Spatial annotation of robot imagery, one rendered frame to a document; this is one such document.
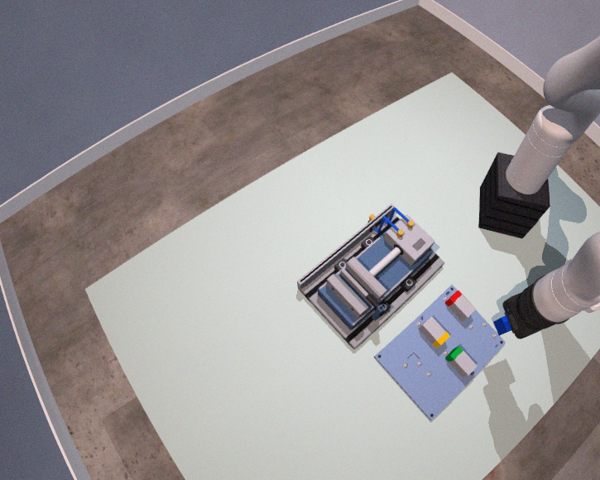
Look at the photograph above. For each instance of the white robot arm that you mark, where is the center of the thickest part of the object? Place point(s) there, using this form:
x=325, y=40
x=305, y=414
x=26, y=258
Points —
x=576, y=285

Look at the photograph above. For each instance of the pale pink block with red end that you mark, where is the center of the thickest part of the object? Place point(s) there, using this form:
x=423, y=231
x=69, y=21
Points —
x=460, y=305

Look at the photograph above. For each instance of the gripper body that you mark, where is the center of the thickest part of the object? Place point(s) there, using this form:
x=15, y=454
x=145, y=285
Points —
x=538, y=308

